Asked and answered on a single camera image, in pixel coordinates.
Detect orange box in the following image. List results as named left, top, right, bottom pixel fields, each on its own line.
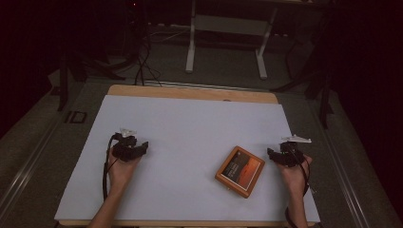
left=214, top=145, right=266, bottom=200

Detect white table mat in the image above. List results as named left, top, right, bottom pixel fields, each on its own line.
left=54, top=94, right=321, bottom=223

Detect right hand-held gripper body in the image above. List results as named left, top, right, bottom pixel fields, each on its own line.
left=277, top=134, right=313, bottom=168

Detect metal floor rail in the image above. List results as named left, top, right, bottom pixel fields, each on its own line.
left=0, top=118, right=63, bottom=219
left=312, top=98, right=373, bottom=228

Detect black metal stand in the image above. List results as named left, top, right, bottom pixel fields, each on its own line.
left=56, top=47, right=127, bottom=112
left=271, top=37, right=336, bottom=130

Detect wooden table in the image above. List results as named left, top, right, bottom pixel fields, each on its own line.
left=58, top=84, right=317, bottom=228

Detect person's right hand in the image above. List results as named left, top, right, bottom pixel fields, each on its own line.
left=277, top=155, right=314, bottom=200

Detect black floor cables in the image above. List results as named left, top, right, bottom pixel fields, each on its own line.
left=134, top=28, right=163, bottom=87

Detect black floor socket box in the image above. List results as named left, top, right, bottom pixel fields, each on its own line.
left=64, top=109, right=88, bottom=124

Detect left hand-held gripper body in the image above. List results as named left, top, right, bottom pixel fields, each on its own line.
left=110, top=127, right=141, bottom=162

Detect person's left hand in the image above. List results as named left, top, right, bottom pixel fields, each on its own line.
left=106, top=147, right=143, bottom=192

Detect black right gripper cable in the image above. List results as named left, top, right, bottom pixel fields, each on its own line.
left=283, top=149, right=314, bottom=228

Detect white metal desk frame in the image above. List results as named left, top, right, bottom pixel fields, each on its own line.
left=184, top=0, right=280, bottom=81

